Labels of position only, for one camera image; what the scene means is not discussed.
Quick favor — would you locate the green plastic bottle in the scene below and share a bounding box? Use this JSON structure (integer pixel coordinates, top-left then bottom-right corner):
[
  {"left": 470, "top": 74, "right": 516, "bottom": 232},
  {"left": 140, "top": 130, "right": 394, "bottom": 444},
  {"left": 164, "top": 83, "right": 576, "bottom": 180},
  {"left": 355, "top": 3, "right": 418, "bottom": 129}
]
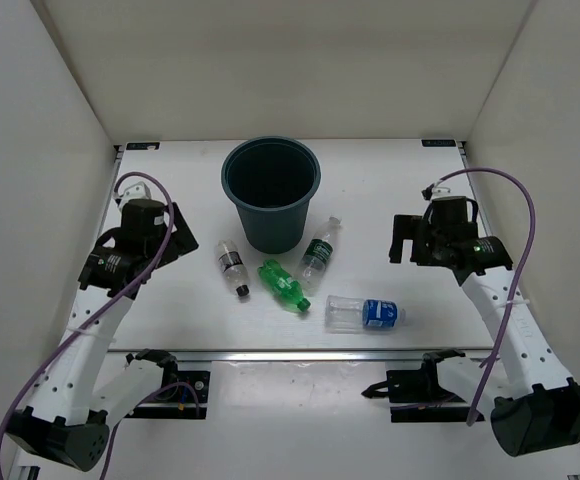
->
[{"left": 257, "top": 259, "right": 311, "bottom": 313}]

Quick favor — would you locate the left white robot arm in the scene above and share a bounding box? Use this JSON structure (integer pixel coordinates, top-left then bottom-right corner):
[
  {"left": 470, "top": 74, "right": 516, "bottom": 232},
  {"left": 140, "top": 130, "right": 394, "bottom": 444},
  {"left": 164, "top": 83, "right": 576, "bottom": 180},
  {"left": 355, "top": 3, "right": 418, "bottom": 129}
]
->
[{"left": 5, "top": 199, "right": 198, "bottom": 472}]

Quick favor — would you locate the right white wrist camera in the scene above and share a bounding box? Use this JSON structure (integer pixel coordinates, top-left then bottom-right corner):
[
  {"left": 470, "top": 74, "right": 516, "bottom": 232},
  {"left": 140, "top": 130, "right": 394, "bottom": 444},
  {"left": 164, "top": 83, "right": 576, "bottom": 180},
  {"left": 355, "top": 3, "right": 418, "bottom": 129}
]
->
[{"left": 421, "top": 183, "right": 452, "bottom": 201}]

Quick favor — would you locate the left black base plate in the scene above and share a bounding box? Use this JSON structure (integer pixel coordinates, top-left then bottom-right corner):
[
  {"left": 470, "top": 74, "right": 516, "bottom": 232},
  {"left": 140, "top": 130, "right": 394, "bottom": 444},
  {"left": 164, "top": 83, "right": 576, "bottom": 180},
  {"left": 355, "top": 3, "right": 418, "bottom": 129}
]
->
[{"left": 126, "top": 362, "right": 211, "bottom": 420}]

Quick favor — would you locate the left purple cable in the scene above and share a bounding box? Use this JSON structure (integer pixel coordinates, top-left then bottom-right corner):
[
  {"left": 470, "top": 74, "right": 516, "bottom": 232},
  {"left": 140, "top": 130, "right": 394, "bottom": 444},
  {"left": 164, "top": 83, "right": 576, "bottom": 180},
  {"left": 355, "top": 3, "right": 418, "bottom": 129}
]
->
[{"left": 0, "top": 171, "right": 176, "bottom": 480}]

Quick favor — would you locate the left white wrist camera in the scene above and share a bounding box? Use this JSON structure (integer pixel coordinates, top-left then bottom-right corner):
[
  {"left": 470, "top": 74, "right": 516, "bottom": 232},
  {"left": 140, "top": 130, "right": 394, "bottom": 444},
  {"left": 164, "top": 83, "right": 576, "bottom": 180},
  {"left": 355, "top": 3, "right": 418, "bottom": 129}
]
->
[{"left": 114, "top": 181, "right": 152, "bottom": 211}]

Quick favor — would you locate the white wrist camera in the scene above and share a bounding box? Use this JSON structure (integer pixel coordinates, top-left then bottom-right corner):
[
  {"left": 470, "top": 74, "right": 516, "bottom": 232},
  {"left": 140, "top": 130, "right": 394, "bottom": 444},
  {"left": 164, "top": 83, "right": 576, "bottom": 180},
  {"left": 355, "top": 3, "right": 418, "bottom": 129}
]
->
[
  {"left": 421, "top": 183, "right": 452, "bottom": 201},
  {"left": 114, "top": 181, "right": 152, "bottom": 211}
]

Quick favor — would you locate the silver aluminium table rail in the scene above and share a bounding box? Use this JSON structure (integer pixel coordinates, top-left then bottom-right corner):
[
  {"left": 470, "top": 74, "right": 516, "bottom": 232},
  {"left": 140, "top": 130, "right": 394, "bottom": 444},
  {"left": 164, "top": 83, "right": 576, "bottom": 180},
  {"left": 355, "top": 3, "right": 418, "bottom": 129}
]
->
[{"left": 104, "top": 348, "right": 501, "bottom": 363}]

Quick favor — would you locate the dark teal plastic bin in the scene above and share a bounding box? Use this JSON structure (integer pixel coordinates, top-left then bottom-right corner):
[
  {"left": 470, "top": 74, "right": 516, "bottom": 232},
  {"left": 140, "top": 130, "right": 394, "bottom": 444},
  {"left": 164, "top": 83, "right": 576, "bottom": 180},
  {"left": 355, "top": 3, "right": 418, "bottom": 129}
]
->
[{"left": 221, "top": 136, "right": 321, "bottom": 254}]

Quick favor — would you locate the clear bottle green label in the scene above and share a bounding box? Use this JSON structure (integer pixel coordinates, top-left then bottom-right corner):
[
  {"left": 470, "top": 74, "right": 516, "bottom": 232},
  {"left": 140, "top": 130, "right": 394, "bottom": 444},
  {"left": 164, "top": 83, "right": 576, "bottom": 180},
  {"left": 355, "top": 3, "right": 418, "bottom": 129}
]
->
[{"left": 295, "top": 216, "right": 341, "bottom": 295}]

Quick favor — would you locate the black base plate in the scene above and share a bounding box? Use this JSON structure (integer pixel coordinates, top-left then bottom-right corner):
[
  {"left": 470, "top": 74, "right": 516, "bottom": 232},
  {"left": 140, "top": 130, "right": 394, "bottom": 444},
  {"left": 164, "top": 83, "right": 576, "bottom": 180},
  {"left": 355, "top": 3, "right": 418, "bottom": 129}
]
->
[
  {"left": 126, "top": 362, "right": 211, "bottom": 420},
  {"left": 361, "top": 370, "right": 469, "bottom": 424}
]

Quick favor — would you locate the black table label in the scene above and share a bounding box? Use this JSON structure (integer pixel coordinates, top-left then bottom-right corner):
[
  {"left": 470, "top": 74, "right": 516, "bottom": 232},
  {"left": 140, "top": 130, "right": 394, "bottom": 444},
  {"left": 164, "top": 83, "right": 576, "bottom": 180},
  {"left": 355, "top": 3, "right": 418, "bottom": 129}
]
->
[
  {"left": 125, "top": 142, "right": 160, "bottom": 151},
  {"left": 421, "top": 139, "right": 457, "bottom": 148}
]

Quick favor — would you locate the left black table label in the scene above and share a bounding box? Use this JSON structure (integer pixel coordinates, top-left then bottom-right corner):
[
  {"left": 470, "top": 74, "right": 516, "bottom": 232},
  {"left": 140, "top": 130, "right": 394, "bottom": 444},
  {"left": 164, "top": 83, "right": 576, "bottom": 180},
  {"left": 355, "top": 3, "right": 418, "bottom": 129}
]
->
[{"left": 125, "top": 142, "right": 160, "bottom": 151}]

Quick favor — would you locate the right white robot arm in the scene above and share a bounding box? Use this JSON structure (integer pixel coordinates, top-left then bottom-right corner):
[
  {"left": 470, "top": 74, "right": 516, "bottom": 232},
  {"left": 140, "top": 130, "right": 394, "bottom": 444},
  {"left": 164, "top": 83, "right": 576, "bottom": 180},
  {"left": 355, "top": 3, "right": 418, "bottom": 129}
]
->
[{"left": 389, "top": 196, "right": 580, "bottom": 457}]

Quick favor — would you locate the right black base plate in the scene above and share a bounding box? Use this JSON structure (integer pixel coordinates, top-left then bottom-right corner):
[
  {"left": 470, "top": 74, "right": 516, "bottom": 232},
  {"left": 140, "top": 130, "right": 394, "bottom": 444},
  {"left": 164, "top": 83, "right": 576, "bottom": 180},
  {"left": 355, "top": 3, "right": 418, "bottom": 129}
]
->
[{"left": 361, "top": 370, "right": 469, "bottom": 424}]

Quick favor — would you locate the right black table label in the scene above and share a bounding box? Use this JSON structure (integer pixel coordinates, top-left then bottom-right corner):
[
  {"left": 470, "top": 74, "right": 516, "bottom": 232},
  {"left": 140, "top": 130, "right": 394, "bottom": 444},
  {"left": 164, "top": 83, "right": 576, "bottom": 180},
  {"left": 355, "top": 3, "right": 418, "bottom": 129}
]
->
[{"left": 421, "top": 139, "right": 457, "bottom": 148}]

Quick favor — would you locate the clear bottle black label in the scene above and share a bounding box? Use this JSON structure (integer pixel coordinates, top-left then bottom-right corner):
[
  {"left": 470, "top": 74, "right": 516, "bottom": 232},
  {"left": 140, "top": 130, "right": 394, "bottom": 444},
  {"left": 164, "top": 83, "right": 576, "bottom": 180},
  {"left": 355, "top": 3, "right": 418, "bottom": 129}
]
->
[{"left": 215, "top": 240, "right": 250, "bottom": 299}]

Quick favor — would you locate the clear bottle blue label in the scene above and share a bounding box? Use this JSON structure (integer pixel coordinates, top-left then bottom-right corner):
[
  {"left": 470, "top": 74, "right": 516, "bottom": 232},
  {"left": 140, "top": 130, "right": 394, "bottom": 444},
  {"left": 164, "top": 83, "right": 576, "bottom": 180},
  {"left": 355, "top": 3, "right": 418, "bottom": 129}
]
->
[{"left": 325, "top": 295, "right": 406, "bottom": 334}]

